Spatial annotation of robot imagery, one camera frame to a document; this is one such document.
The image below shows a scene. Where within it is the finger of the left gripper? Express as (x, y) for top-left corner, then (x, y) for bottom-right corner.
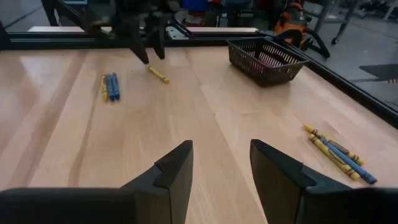
(123, 18), (150, 65)
(149, 15), (167, 60)

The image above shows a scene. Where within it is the black mat with orange stripes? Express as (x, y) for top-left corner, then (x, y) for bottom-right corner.
(359, 63), (398, 84)

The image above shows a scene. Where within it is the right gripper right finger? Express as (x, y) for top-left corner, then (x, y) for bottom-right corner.
(250, 139), (398, 224)

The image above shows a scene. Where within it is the black metal table frame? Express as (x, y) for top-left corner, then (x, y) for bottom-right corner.
(0, 0), (398, 130)

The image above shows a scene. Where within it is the orange shop vacuum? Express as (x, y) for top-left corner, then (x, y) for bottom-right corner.
(273, 0), (331, 59)

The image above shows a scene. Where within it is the blue storage bin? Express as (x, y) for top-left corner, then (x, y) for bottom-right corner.
(182, 0), (210, 12)

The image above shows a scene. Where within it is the black plastic mesh basket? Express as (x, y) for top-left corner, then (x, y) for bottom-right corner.
(227, 36), (310, 88)

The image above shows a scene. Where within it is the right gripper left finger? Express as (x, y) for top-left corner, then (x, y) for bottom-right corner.
(0, 139), (194, 224)

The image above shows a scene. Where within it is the grey wheeled cart frame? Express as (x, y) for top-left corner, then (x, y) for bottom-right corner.
(310, 0), (398, 45)

